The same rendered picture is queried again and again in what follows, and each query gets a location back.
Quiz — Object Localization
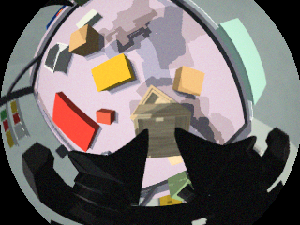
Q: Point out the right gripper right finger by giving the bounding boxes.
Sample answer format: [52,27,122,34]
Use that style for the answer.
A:
[174,127,257,199]

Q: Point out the yellow rectangular block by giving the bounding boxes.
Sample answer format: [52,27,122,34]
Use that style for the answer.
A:
[91,53,135,92]

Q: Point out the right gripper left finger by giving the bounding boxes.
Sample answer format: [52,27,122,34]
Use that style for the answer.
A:
[67,129,149,205]

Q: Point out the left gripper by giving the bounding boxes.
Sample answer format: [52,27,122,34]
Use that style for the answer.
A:
[43,0,74,8]

